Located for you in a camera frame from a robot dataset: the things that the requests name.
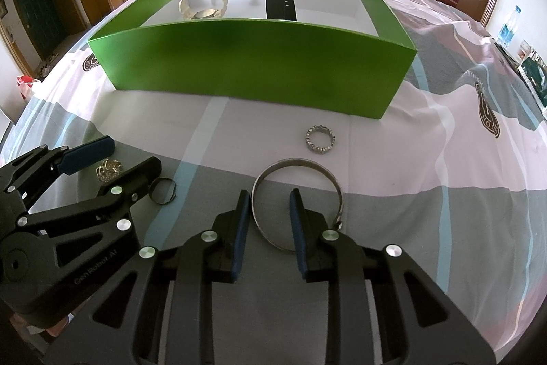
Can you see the red and white paper bag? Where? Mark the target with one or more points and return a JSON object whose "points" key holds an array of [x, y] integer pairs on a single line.
{"points": [[25, 87]]}

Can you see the silver bangle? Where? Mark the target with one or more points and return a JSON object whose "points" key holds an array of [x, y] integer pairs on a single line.
{"points": [[295, 162]]}

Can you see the dark entrance door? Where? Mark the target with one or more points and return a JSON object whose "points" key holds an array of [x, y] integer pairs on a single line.
{"points": [[34, 14]]}

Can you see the green cardboard box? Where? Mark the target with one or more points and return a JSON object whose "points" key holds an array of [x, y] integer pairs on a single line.
{"points": [[256, 65]]}

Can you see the dark green packet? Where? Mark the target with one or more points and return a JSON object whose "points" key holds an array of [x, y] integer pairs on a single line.
{"points": [[534, 78]]}

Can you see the checked printed tablecloth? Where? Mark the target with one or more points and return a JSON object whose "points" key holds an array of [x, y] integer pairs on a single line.
{"points": [[427, 219]]}

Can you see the clear plastic water bottle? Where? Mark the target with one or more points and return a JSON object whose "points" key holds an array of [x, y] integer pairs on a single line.
{"points": [[508, 29]]}

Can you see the small printed box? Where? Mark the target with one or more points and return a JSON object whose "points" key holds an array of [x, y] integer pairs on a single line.
{"points": [[524, 50]]}

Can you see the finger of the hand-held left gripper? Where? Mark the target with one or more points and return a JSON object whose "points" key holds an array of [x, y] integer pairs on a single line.
{"points": [[299, 236], [136, 177], [85, 155], [239, 236]]}

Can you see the gold jewelry piece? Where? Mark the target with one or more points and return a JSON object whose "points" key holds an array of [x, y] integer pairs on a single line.
{"points": [[107, 170]]}

